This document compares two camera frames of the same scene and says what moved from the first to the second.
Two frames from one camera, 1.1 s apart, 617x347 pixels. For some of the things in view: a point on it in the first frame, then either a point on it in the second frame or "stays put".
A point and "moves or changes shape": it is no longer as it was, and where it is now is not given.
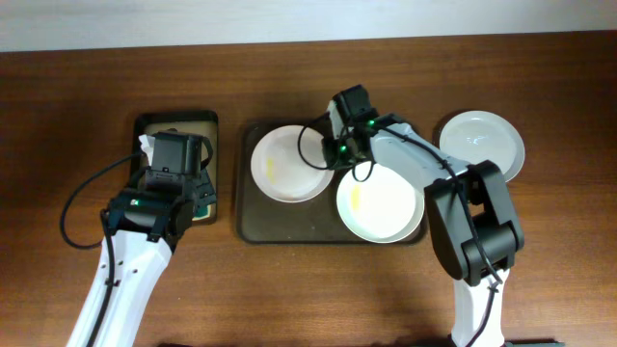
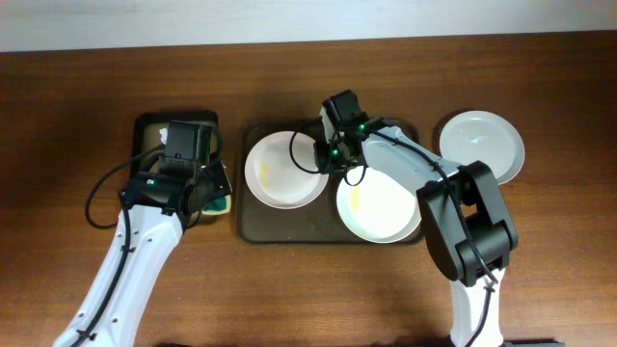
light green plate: x=385 y=208 stays put
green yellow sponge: x=205 y=213 moves or changes shape
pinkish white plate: x=289 y=164 moves or changes shape
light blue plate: x=476 y=136 stays put
